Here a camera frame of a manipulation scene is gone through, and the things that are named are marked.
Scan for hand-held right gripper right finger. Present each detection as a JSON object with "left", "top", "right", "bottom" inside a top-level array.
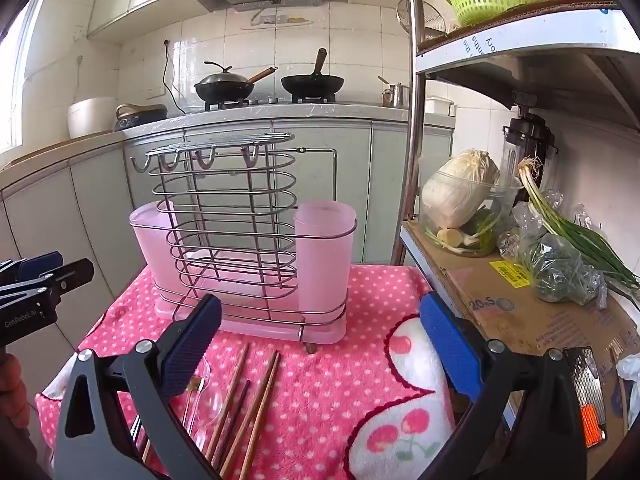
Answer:
[{"left": 415, "top": 291, "right": 587, "bottom": 480}]

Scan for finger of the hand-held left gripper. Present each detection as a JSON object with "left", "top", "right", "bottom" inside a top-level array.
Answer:
[
  {"left": 0, "top": 251, "right": 65, "bottom": 286},
  {"left": 0, "top": 258, "right": 96, "bottom": 306}
]

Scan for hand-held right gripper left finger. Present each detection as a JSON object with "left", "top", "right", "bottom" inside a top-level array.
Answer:
[{"left": 52, "top": 294, "right": 223, "bottom": 480}]

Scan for clear plastic spoon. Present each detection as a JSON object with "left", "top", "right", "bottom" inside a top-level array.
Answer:
[{"left": 182, "top": 360, "right": 224, "bottom": 453}]

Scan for wooden chopstick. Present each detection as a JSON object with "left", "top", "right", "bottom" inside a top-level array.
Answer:
[
  {"left": 205, "top": 344, "right": 250, "bottom": 458},
  {"left": 239, "top": 354, "right": 282, "bottom": 480},
  {"left": 220, "top": 351, "right": 277, "bottom": 478}
]

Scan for wide pink plastic cup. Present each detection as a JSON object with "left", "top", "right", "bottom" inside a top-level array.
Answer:
[{"left": 129, "top": 200, "right": 201, "bottom": 306}]

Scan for black chopstick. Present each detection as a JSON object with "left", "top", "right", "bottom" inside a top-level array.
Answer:
[{"left": 214, "top": 381, "right": 251, "bottom": 468}]

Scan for silver metal utensil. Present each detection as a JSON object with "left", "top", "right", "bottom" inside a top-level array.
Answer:
[{"left": 129, "top": 412, "right": 151, "bottom": 461}]

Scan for narrow pink plastic cup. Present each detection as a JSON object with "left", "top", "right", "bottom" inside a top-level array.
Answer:
[{"left": 293, "top": 200, "right": 358, "bottom": 313}]

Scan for metal wire utensil rack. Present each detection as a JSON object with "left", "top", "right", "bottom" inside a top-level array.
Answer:
[{"left": 131, "top": 132, "right": 348, "bottom": 353}]

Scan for person's left hand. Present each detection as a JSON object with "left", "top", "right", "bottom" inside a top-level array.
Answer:
[{"left": 0, "top": 354, "right": 26, "bottom": 428}]

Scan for grey base cabinets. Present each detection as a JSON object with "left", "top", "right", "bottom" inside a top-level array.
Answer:
[{"left": 0, "top": 112, "right": 456, "bottom": 386}]

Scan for brown cardboard sheet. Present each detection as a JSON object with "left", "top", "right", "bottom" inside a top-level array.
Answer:
[{"left": 405, "top": 220, "right": 640, "bottom": 480}]

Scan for pink plastic drip tray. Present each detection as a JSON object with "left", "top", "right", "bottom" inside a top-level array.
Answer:
[{"left": 154, "top": 250, "right": 347, "bottom": 346}]

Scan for pink polka dot towel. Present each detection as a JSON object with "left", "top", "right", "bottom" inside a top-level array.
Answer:
[{"left": 35, "top": 262, "right": 456, "bottom": 480}]

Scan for plastic bag of greens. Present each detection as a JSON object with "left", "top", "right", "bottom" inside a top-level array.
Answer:
[{"left": 500, "top": 190, "right": 608, "bottom": 308}]

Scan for white rice cooker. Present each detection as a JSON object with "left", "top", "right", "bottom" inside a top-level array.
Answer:
[{"left": 67, "top": 96, "right": 118, "bottom": 139}]

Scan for clear plastic container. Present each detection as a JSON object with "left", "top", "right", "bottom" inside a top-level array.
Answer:
[{"left": 417, "top": 152, "right": 523, "bottom": 256}]

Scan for black induction cooker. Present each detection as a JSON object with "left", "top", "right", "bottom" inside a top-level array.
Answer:
[{"left": 114, "top": 110, "right": 168, "bottom": 132}]

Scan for napa cabbage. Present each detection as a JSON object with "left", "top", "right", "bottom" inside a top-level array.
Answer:
[{"left": 422, "top": 149, "right": 501, "bottom": 228}]

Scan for green onions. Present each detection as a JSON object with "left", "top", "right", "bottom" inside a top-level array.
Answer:
[{"left": 517, "top": 156, "right": 640, "bottom": 291}]

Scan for white plastic bag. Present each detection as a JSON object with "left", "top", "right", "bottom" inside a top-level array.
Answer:
[{"left": 616, "top": 352, "right": 640, "bottom": 396}]

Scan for window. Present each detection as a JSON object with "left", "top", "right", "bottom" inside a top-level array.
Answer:
[{"left": 0, "top": 0, "right": 51, "bottom": 156}]

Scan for black blender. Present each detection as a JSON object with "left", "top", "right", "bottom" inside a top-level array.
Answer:
[{"left": 501, "top": 105, "right": 557, "bottom": 196}]

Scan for metal wok lid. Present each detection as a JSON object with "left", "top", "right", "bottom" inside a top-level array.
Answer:
[{"left": 196, "top": 61, "right": 251, "bottom": 87}]

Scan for white rectangular container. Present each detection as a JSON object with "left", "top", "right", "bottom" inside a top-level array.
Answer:
[{"left": 424, "top": 96, "right": 457, "bottom": 117}]

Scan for gas stove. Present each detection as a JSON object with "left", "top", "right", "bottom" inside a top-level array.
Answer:
[{"left": 202, "top": 94, "right": 341, "bottom": 111}]

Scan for steel kettle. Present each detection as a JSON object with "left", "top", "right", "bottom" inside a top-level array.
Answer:
[{"left": 382, "top": 82, "right": 410, "bottom": 108}]

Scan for metal shelf unit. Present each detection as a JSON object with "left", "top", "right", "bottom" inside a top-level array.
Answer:
[{"left": 390, "top": 0, "right": 640, "bottom": 480}]

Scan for metal mesh strainer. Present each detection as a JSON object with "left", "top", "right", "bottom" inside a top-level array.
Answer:
[{"left": 396, "top": 0, "right": 447, "bottom": 41}]

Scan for metal grater with orange handle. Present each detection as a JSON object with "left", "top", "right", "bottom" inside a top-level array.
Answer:
[{"left": 562, "top": 346, "right": 607, "bottom": 448}]

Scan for black power cable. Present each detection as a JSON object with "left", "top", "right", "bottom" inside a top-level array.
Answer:
[{"left": 162, "top": 39, "right": 188, "bottom": 111}]

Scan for black wok with wooden handle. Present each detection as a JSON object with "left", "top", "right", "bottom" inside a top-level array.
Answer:
[{"left": 194, "top": 66, "right": 278, "bottom": 103}]

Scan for black wok with dark handle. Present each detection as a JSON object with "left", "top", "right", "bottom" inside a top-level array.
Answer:
[{"left": 281, "top": 48, "right": 346, "bottom": 97}]

